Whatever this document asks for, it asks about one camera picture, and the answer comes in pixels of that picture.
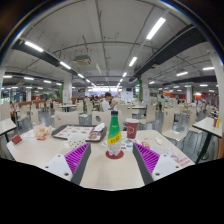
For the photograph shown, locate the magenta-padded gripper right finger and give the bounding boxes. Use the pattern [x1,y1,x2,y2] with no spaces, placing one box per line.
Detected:
[132,142,183,186]

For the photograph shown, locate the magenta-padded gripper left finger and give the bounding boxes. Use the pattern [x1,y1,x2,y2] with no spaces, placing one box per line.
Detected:
[43,142,92,186]

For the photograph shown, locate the green drink bottle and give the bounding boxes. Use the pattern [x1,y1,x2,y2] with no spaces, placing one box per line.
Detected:
[107,110,123,157]

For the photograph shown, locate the white polka-dot mug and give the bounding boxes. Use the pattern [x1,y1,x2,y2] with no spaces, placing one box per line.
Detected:
[63,133,88,152]

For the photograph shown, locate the clear plastic bag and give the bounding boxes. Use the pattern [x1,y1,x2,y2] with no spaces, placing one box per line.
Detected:
[156,145,181,163]

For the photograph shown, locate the printed paper leaflet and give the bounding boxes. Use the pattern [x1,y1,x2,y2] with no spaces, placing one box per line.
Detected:
[101,138,143,152]

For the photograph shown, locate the brown food tray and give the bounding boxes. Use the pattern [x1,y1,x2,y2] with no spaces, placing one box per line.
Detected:
[51,124,108,143]

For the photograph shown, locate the flat round red coaster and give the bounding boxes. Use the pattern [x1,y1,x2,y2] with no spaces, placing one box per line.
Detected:
[105,149,125,160]

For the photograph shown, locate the red paper cup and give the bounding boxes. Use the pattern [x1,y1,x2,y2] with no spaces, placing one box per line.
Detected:
[125,118,140,140]

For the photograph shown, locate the white napkin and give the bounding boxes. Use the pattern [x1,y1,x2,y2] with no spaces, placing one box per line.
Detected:
[93,122,106,132]

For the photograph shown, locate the beige canteen chairs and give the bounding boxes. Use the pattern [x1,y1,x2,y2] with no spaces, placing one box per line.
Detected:
[0,98,218,143]

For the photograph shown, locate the crumpled orange food wrapper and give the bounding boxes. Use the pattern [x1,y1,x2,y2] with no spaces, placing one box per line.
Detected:
[33,123,54,140]

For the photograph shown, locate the small red packet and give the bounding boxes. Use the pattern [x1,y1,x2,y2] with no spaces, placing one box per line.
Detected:
[11,134,23,146]

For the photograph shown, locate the person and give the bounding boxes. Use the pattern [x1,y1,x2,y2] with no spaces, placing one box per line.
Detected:
[101,91,118,113]

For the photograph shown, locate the beige table, black leg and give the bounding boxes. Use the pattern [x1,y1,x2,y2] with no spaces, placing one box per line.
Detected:
[0,118,18,143]
[192,116,223,164]

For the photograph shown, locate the ceiling air conditioner unit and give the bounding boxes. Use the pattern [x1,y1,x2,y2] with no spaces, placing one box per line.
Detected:
[73,54,92,67]

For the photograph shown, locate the ceiling strip lights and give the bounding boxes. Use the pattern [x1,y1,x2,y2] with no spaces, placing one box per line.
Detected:
[3,16,216,94]

